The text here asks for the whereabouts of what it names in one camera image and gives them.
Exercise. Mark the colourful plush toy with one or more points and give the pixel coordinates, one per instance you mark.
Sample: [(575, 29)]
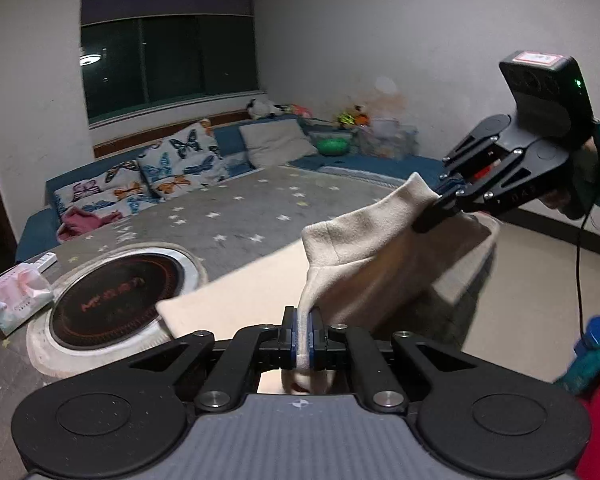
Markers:
[(299, 110)]

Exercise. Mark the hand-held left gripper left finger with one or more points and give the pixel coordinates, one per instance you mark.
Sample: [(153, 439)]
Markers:
[(292, 340)]

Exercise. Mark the white remote control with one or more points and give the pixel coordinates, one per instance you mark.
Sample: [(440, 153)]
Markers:
[(42, 261)]

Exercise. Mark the black and white plush toy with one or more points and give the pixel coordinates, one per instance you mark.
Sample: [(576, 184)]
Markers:
[(262, 109)]

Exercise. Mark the pink cloth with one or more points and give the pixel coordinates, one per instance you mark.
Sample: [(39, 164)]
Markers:
[(85, 222)]

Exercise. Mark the person's right hand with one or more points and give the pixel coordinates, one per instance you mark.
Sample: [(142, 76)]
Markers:
[(592, 165)]

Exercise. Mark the yellow and black toy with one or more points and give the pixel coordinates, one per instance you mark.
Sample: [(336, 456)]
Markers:
[(352, 117)]

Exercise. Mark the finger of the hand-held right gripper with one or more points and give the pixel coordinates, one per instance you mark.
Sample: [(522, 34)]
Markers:
[(440, 210), (475, 140)]

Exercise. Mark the person's teal top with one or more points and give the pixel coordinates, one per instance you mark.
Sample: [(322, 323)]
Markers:
[(597, 370)]

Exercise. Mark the grey cushion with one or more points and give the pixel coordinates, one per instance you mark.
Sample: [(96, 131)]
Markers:
[(277, 142)]

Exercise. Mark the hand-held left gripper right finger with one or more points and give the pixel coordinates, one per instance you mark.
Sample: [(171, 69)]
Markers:
[(316, 340)]

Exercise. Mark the cream garment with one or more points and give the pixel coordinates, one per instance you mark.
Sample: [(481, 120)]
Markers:
[(380, 240)]

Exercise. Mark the blue plastic item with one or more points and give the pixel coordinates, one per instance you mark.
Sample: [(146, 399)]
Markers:
[(596, 334)]

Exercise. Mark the blue sofa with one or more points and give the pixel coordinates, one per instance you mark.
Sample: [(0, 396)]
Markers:
[(360, 162)]

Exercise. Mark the green ball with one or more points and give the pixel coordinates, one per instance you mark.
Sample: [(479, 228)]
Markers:
[(332, 146)]

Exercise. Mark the round black induction cooker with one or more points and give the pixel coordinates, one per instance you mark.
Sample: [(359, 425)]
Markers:
[(105, 300)]

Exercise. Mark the pastel tissue pack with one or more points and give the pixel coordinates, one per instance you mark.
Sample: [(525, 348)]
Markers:
[(20, 297)]

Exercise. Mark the dark window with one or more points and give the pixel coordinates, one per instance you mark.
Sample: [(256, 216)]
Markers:
[(170, 60)]

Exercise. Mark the butterfly print cushion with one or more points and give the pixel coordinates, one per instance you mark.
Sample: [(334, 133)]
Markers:
[(107, 192), (185, 157)]

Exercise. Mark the grey star print tablecloth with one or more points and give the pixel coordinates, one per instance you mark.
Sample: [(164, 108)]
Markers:
[(230, 210)]

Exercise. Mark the clear storage box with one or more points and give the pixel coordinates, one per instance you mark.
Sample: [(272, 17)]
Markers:
[(387, 137)]

